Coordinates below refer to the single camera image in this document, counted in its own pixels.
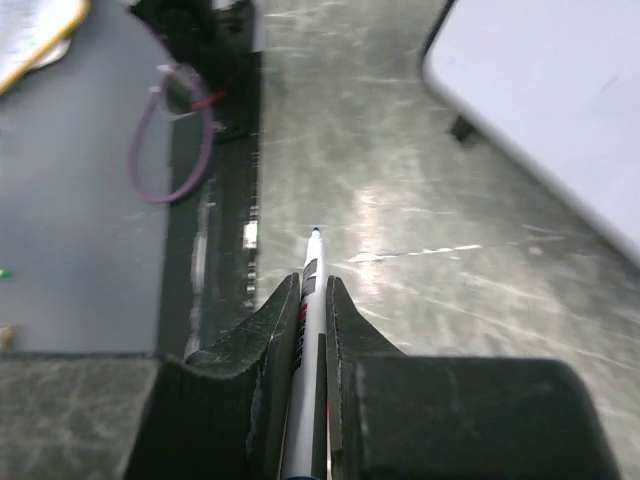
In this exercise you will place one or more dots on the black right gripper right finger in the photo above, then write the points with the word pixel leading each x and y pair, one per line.
pixel 399 416

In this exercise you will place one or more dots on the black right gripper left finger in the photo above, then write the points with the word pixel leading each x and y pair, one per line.
pixel 221 413

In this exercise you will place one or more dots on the white whiteboard marker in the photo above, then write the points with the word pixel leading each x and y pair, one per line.
pixel 305 444

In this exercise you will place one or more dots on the small black-framed whiteboard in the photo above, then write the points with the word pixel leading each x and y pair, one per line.
pixel 555 84

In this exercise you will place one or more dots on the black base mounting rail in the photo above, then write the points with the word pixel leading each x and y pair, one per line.
pixel 209 278

